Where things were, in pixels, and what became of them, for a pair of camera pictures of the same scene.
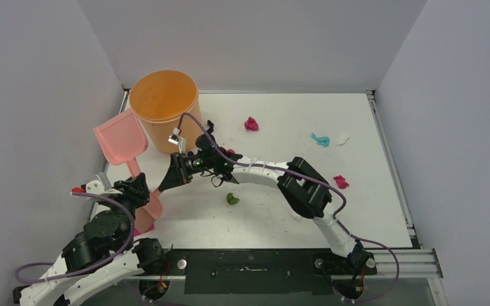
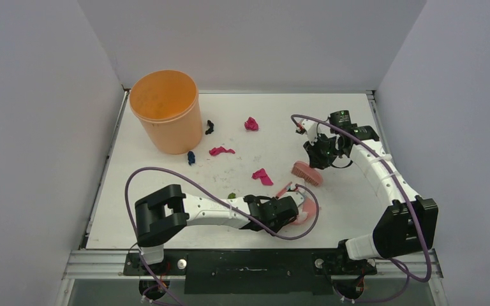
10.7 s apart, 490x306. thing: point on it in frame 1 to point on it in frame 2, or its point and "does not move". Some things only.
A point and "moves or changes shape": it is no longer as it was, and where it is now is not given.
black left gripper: (135, 188) to (275, 227)
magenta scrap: (341, 182) to (262, 174)
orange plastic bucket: (160, 99) does not move
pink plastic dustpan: (123, 140) moves or changes shape
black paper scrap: (211, 126) does not move
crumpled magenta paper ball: (251, 124) does not move
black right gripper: (182, 167) to (316, 154)
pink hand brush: (146, 215) moves or changes shape
